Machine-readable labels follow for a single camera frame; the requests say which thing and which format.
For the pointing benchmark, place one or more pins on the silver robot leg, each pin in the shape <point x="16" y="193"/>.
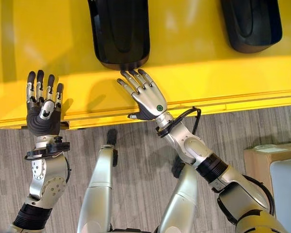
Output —
<point x="179" y="194"/>
<point x="98" y="184"/>

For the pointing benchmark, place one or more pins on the cardboard box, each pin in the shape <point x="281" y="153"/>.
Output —
<point x="257" y="160"/>

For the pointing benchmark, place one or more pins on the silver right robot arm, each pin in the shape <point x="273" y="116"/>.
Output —
<point x="215" y="177"/>

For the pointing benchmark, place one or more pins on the silver right robot leg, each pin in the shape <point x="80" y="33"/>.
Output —
<point x="179" y="194"/>

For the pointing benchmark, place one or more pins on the silver left robot leg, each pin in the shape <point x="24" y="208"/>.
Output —
<point x="98" y="184"/>

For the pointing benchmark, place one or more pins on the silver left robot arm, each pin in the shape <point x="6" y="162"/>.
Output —
<point x="42" y="179"/>

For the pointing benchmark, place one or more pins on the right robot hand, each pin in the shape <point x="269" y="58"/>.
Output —
<point x="149" y="99"/>

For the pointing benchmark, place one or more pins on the black sole-shaped part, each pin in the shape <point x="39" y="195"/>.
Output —
<point x="253" y="24"/>
<point x="121" y="34"/>

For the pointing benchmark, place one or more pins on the yellow shelf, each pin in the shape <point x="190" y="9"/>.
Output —
<point x="63" y="48"/>

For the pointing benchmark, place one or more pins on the white plastic box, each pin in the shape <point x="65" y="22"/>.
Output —
<point x="285" y="191"/>

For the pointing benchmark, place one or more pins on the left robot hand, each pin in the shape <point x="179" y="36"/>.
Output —
<point x="42" y="121"/>

